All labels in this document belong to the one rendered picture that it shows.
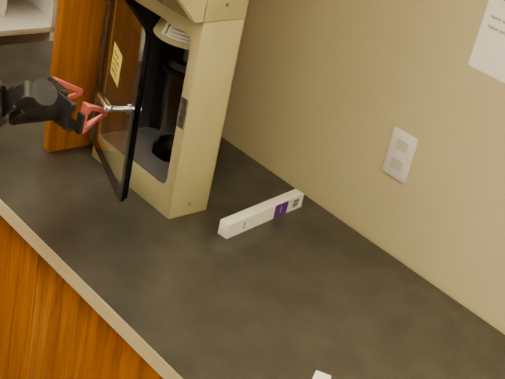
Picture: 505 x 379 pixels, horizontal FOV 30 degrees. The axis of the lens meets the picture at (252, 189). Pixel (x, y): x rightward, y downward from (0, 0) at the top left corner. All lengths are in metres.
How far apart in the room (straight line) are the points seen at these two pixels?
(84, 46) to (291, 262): 0.70
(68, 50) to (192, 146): 0.39
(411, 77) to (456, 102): 0.13
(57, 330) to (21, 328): 0.17
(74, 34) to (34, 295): 0.60
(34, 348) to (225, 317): 0.55
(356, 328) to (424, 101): 0.53
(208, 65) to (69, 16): 0.39
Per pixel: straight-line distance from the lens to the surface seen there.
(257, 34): 2.46
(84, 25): 2.25
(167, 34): 2.07
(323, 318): 1.93
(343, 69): 2.26
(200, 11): 1.92
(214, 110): 2.06
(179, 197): 2.12
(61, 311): 2.08
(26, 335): 2.25
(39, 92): 1.89
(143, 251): 2.01
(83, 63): 2.29
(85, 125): 1.99
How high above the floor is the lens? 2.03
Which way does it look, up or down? 28 degrees down
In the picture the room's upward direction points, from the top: 13 degrees clockwise
